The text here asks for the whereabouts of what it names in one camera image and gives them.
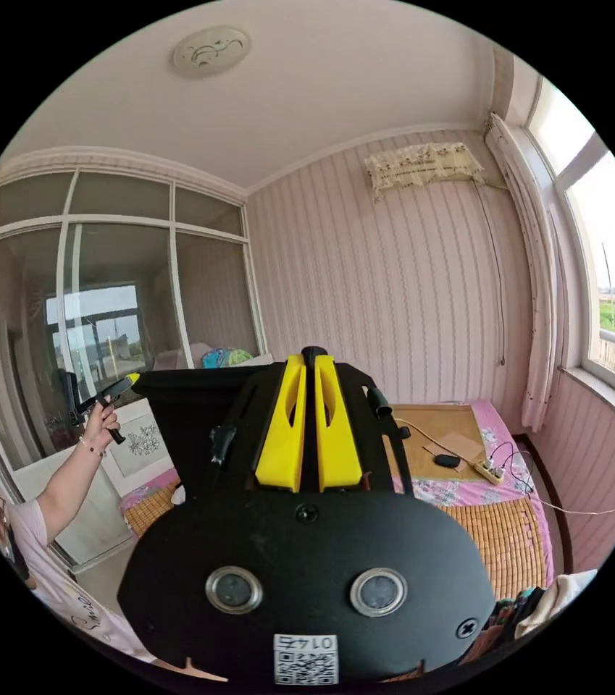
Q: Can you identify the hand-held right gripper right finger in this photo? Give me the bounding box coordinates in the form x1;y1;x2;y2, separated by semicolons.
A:
315;355;364;494

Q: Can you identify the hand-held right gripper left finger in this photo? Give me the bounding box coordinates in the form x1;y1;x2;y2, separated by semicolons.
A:
254;354;309;491

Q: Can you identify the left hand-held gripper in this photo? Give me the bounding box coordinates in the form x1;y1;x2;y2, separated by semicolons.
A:
80;372;142;445

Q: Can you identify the black long sleeve shirt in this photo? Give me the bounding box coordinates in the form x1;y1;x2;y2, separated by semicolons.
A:
130;345;340;509

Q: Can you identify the person's left forearm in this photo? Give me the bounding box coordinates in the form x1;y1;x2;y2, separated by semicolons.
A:
39;440;107;545

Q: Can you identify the person's left hand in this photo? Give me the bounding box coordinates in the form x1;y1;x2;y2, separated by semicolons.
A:
83;403;121;456

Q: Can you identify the white cupboard with flower print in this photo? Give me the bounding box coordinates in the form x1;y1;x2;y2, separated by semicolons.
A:
13;399;177;571

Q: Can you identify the colourful pillow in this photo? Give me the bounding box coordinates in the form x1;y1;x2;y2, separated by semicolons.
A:
201;347;255;370

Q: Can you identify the flat brown carton piece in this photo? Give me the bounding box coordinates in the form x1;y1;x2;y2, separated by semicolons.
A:
430;430;485;463

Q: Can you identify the white power strip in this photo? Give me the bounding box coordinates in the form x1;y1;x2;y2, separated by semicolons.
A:
472;458;506;485

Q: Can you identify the bed with woven mat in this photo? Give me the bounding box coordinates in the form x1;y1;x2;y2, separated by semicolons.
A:
118;400;559;602

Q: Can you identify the person's body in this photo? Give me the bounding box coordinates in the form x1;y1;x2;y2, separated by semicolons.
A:
0;418;232;683

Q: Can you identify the white curtain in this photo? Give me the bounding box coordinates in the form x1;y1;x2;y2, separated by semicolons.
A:
485;112;564;434

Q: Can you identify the pile of clothes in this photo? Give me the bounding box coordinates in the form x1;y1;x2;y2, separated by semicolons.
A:
464;568;601;666

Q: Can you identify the air conditioner with lace cover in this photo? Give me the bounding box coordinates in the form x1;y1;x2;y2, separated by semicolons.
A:
364;142;486;203

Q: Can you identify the window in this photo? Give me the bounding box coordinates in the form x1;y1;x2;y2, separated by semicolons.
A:
524;75;615;405

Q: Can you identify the round ceiling lamp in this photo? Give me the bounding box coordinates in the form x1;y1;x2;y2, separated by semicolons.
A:
172;25;253;79

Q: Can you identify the glass partition with white frame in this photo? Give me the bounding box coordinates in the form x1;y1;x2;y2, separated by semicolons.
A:
0;162;267;489

